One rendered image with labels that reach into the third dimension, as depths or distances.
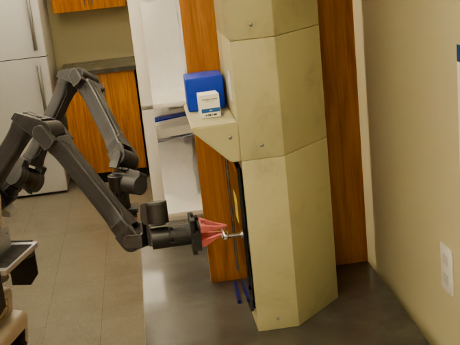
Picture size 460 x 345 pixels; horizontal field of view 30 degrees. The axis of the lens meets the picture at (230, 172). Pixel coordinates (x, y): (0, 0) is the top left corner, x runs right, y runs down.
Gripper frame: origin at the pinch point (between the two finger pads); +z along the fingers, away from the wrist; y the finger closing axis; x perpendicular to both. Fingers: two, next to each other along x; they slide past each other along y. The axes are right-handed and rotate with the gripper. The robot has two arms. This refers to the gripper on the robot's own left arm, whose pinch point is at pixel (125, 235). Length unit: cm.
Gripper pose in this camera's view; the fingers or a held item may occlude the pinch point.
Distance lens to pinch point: 267.4
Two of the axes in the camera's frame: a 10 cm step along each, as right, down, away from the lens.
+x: -1.1, -2.6, 9.6
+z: 1.0, 9.6, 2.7
